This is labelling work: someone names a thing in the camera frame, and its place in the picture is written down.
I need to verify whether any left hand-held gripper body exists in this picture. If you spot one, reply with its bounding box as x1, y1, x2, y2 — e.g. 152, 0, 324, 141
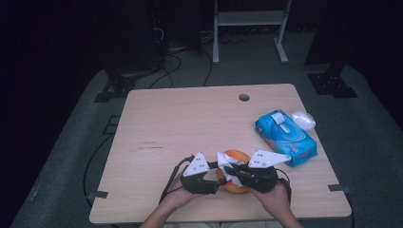
180, 151, 221, 195

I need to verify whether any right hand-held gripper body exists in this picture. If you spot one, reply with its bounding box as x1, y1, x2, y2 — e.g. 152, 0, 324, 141
240, 149, 293, 195

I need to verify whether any white wet wipe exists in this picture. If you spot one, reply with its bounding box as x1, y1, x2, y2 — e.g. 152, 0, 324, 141
216, 151, 251, 188

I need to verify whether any blue wet wipes pack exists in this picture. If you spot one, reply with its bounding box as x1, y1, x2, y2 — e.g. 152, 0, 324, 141
255, 109, 318, 168

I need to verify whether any person's left hand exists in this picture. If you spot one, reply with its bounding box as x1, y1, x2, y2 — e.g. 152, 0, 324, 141
162, 174, 199, 207

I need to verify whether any person's right hand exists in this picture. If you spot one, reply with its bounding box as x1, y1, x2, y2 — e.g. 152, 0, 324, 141
252, 180, 293, 217

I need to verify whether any translucent white plastic piece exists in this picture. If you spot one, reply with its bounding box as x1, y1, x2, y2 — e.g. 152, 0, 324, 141
291, 110, 317, 131

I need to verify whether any black stand base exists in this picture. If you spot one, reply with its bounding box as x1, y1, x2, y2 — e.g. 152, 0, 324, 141
93, 61, 163, 104
305, 61, 359, 99

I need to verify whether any white metal stand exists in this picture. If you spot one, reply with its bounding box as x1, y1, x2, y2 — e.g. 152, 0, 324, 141
212, 0, 293, 66

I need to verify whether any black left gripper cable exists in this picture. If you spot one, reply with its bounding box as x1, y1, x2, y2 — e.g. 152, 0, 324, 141
159, 154, 196, 204

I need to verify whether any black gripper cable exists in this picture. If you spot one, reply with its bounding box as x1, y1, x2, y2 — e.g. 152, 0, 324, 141
159, 154, 196, 204
275, 167, 293, 204

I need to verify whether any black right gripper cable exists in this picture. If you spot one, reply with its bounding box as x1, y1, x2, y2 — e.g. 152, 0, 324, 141
275, 167, 293, 204

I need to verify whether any black floor cable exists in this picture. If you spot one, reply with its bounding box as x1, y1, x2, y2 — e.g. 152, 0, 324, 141
201, 47, 214, 87
82, 133, 115, 207
147, 52, 183, 90

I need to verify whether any black rectangular floor frame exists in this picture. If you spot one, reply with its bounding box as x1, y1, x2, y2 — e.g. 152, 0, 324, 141
102, 115, 122, 136

